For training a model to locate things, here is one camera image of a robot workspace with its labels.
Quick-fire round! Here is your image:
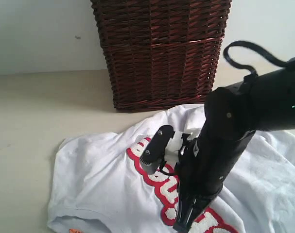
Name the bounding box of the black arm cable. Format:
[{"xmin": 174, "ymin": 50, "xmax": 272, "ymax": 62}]
[{"xmin": 223, "ymin": 40, "xmax": 290, "ymax": 76}]

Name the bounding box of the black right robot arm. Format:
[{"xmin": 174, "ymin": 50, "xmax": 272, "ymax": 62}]
[{"xmin": 174, "ymin": 58, "xmax": 295, "ymax": 233}]

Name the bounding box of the white t-shirt with red lettering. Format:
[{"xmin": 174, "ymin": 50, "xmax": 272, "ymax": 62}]
[{"xmin": 48, "ymin": 104, "xmax": 295, "ymax": 233}]

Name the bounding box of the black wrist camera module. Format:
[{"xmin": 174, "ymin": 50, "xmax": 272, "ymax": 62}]
[{"xmin": 139, "ymin": 125, "xmax": 174, "ymax": 176}]

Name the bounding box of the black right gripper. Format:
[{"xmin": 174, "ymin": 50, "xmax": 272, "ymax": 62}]
[{"xmin": 173, "ymin": 135, "xmax": 220, "ymax": 232}]

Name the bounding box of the dark brown wicker basket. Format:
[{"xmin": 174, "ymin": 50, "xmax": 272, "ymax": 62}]
[{"xmin": 91, "ymin": 0, "xmax": 231, "ymax": 112}]

